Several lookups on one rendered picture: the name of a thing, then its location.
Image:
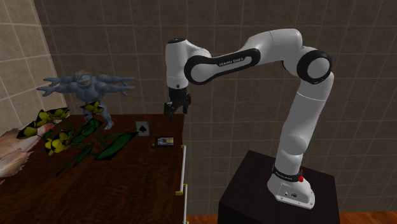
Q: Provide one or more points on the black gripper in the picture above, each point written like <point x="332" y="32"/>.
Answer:
<point x="178" y="95"/>

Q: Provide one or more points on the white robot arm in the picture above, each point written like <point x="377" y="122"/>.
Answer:
<point x="305" y="114"/>

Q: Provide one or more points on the grey spade playing card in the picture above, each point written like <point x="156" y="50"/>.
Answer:
<point x="142" y="128"/>

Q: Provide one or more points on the yellow black flower plant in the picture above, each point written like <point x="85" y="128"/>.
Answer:
<point x="111" y="149"/>

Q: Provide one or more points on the blue four-armed muscular figure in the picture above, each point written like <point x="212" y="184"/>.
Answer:
<point x="88" y="88"/>

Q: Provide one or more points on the dark robot stand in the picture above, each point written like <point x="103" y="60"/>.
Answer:
<point x="248" y="192"/>

